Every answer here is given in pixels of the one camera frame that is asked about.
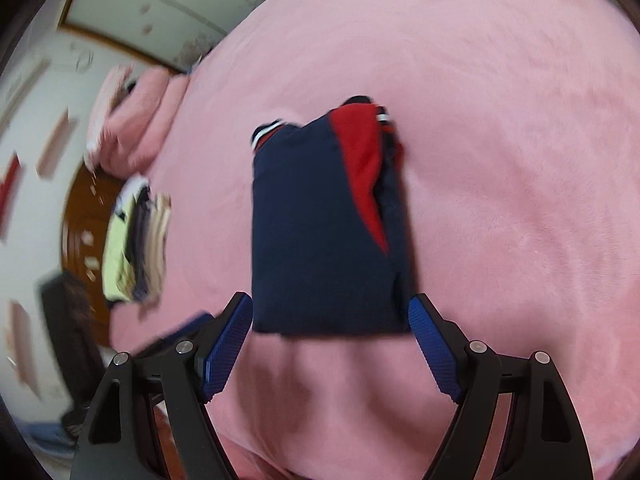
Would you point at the dark grey folded garment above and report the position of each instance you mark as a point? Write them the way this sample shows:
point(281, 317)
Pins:
point(136, 239)

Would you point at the folded pink quilt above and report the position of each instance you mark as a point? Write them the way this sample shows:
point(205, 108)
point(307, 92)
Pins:
point(137, 129)

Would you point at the pink pillow with lace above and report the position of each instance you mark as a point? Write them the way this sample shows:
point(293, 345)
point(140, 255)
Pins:
point(106, 100)

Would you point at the floral sliding wardrobe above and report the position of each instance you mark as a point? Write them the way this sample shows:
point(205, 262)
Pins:
point(174, 33)

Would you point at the pink bed blanket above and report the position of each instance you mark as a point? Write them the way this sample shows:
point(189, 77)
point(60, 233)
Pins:
point(519, 121)

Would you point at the light green folded garment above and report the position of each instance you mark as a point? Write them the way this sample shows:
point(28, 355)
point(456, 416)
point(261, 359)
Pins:
point(117, 271)

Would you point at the navy red varsity jacket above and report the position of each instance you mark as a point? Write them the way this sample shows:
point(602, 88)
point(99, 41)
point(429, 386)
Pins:
point(331, 252)

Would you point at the brown wooden headboard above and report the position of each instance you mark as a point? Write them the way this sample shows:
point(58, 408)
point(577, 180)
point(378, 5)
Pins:
point(88, 209)

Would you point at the pink wall shelf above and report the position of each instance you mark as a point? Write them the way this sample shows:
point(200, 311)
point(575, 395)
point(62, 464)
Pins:
point(55, 146)

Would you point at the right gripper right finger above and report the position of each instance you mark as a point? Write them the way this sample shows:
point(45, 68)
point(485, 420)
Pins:
point(543, 439)

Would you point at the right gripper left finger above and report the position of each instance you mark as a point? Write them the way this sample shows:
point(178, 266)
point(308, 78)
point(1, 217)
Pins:
point(183, 371)

